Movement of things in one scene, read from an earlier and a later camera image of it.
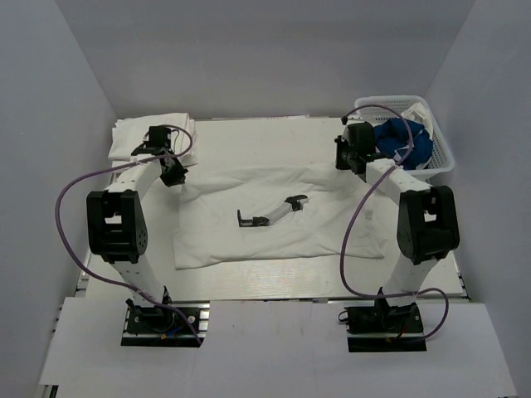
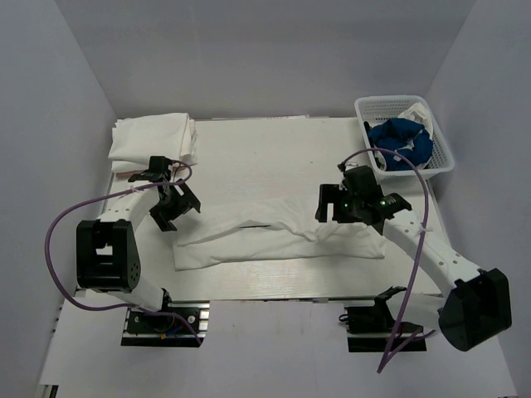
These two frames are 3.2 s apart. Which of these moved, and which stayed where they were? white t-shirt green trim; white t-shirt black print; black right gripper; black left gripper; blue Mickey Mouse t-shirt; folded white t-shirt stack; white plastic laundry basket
Moved: white t-shirt black print; black right gripper; black left gripper
Stayed: folded white t-shirt stack; white t-shirt green trim; blue Mickey Mouse t-shirt; white plastic laundry basket
